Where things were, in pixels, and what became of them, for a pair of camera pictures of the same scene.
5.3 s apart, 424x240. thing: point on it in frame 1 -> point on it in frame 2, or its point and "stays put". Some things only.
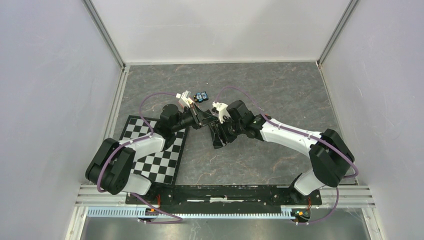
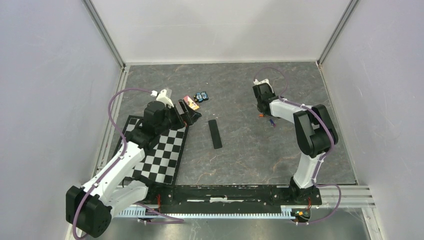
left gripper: x=201 y=119 -> x=189 y=116
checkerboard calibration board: x=163 y=168 stays put
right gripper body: x=233 y=128 -> x=258 y=103
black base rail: x=221 y=199 stays put
